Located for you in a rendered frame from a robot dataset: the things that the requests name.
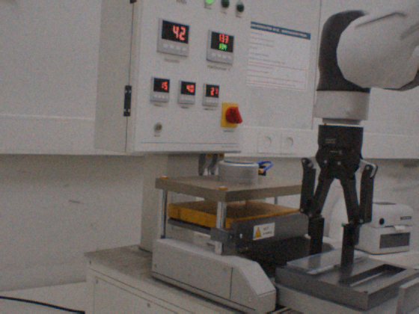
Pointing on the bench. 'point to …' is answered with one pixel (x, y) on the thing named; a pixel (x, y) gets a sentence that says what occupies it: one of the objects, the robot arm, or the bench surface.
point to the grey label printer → (387, 229)
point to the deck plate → (138, 268)
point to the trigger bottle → (338, 215)
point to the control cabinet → (171, 92)
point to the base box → (132, 294)
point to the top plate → (232, 183)
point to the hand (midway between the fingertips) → (331, 243)
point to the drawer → (299, 301)
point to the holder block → (352, 282)
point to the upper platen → (185, 210)
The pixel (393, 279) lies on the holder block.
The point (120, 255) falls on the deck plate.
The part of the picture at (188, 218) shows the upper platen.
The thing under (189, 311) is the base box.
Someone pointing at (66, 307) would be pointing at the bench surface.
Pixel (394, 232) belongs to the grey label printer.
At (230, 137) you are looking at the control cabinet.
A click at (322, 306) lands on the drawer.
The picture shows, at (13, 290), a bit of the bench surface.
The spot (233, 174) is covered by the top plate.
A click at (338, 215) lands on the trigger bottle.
